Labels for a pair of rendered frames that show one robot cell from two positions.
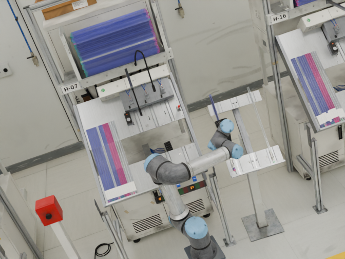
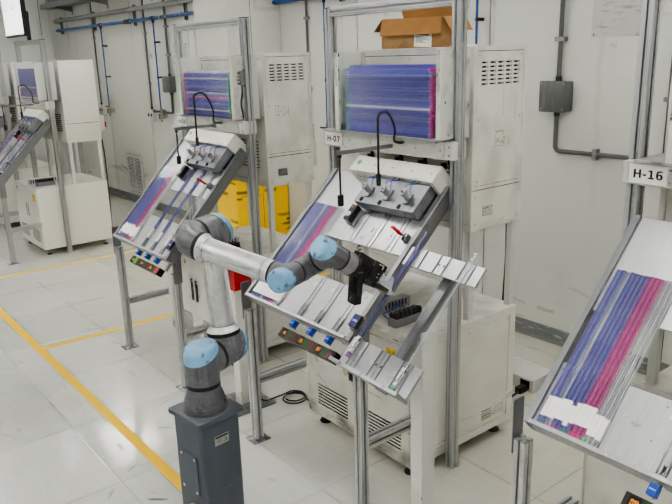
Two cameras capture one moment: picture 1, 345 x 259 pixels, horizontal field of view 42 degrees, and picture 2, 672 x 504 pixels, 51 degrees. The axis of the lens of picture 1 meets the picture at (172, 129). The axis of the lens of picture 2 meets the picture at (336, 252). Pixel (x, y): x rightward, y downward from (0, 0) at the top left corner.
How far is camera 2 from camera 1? 2.37 m
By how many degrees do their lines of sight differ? 52
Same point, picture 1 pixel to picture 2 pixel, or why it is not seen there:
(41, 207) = not seen: hidden behind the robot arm
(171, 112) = (396, 239)
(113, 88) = (369, 165)
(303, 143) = (588, 478)
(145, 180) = (295, 299)
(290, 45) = (644, 247)
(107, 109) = (353, 192)
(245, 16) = not seen: outside the picture
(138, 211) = (327, 371)
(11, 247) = not seen: hidden behind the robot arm
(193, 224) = (199, 344)
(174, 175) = (178, 236)
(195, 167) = (208, 248)
